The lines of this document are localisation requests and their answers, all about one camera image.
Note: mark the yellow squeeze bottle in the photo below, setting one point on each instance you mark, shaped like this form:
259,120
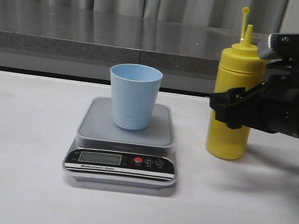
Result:
239,66

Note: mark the light blue plastic cup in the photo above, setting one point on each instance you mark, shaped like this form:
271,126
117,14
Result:
134,89

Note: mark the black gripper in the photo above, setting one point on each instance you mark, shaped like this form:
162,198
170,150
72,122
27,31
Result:
273,108

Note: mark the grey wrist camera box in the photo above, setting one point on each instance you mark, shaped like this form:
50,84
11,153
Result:
279,46

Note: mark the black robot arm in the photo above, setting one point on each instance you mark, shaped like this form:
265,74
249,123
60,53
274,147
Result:
271,106

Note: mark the silver digital kitchen scale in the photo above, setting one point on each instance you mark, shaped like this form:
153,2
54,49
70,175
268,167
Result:
103,152

